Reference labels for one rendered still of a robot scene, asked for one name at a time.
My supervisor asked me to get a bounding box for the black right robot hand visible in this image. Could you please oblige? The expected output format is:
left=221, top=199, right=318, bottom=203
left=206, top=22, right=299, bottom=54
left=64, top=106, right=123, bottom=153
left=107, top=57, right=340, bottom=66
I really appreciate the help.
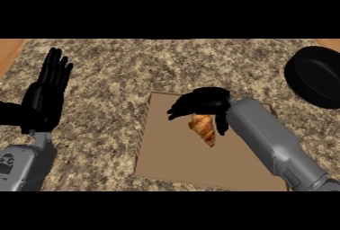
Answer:
left=166, top=86, right=233, bottom=137

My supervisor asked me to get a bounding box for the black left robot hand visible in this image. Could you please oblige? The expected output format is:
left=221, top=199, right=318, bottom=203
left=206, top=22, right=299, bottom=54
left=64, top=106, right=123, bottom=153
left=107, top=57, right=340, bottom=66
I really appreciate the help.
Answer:
left=0, top=47, right=75, bottom=135

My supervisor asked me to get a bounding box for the golden brown croissant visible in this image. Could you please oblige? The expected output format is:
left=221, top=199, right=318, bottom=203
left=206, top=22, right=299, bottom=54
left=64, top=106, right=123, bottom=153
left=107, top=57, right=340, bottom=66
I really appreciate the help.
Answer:
left=188, top=112, right=218, bottom=148

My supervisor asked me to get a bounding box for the brown wooden tray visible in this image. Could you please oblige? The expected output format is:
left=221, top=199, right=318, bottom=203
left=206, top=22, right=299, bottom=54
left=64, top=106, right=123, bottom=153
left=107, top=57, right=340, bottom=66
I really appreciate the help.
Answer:
left=134, top=91, right=290, bottom=192

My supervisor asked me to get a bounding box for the black pot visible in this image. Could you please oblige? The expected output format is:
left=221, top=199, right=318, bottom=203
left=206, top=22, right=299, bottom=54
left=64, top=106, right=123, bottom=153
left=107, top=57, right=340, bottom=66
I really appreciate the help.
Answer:
left=283, top=45, right=340, bottom=110

